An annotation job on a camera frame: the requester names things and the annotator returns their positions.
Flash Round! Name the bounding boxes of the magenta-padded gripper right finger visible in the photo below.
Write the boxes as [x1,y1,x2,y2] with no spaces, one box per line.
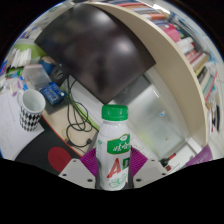
[129,147,169,190]

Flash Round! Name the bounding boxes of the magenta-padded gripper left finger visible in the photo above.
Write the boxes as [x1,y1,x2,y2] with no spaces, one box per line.
[59,147,98,190]

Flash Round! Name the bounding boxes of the white bottle with green cap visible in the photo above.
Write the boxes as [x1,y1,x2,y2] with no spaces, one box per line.
[94,104,132,192]

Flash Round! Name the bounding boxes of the flat round red coaster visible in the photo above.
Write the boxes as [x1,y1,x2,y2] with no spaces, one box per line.
[47,146,73,174]

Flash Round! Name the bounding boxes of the black and white patterned mug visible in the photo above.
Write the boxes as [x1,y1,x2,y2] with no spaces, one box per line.
[16,88,47,132]

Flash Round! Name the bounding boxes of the small blue box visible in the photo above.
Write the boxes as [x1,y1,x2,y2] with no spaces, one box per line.
[39,82,67,107]

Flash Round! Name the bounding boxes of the clear plastic box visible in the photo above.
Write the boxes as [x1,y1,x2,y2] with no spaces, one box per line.
[22,63,53,91]

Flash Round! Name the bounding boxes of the beige shelf full of books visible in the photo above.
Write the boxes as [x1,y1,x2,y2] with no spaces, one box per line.
[89,0,224,148]

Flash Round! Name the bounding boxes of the black computer monitor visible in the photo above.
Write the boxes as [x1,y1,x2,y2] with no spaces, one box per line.
[34,3,157,105]

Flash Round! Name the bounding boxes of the stack of white tissues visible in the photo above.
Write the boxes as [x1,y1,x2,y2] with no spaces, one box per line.
[8,47,33,68]

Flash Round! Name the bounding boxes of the tangled black cables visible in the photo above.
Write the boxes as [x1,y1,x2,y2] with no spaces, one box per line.
[61,74,101,149]

